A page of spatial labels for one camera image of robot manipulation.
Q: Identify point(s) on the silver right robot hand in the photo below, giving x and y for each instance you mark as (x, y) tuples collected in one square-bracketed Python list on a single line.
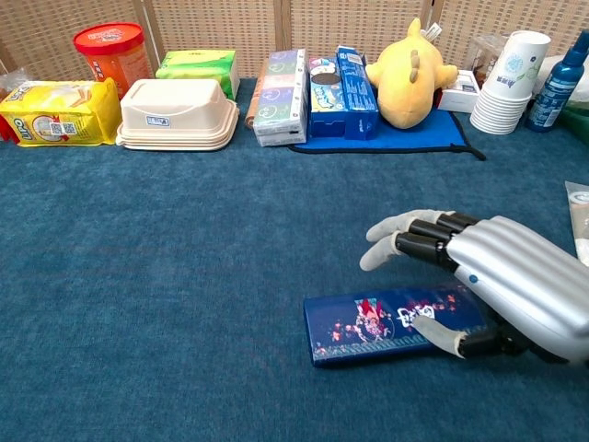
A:
[(520, 276)]

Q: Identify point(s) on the cream cloth in plastic bag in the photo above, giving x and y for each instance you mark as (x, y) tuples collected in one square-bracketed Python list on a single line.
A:
[(580, 216)]

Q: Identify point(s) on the green plastic bottle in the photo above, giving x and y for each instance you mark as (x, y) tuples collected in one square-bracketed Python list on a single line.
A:
[(577, 122)]

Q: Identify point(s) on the blue cloth mat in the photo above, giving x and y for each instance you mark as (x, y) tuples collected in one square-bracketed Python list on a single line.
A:
[(414, 138)]

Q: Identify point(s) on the blue spray bottle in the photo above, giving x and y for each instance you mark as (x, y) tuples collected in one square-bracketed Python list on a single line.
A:
[(552, 96)]

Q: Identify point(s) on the small white box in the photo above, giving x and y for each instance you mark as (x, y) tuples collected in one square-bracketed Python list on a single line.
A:
[(455, 99)]

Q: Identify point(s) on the stack of white paper cups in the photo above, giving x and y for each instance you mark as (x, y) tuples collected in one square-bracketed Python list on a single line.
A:
[(511, 73)]

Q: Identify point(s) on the yellow plush toy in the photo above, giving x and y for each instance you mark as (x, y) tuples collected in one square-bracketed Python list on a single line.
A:
[(409, 87)]

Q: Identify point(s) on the brown snack in clear pack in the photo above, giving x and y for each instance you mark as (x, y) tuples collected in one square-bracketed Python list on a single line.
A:
[(481, 60)]

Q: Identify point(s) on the open blue carton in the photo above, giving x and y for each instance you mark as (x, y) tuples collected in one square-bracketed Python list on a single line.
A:
[(359, 92)]

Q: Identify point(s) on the blue cookie box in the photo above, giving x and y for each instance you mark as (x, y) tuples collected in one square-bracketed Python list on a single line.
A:
[(324, 101)]

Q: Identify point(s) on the pastel tissue multipack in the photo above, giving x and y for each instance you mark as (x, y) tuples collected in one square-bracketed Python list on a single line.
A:
[(278, 101)]

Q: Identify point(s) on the brown paper roll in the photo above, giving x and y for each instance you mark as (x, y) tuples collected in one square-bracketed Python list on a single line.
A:
[(252, 117)]

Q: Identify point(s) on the beige lidded lunch box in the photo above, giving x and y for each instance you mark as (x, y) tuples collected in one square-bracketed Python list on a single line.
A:
[(175, 110)]

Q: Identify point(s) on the green tissue box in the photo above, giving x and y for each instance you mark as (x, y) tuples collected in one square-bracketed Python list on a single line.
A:
[(198, 64)]

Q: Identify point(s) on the woven folding screen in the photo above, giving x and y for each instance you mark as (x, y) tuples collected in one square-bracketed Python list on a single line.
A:
[(207, 23)]

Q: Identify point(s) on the orange canister with red lid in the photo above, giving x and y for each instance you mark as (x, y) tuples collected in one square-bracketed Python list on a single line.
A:
[(110, 41)]

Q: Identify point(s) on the yellow biscuit bag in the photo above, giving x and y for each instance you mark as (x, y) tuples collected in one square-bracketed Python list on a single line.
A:
[(60, 115)]

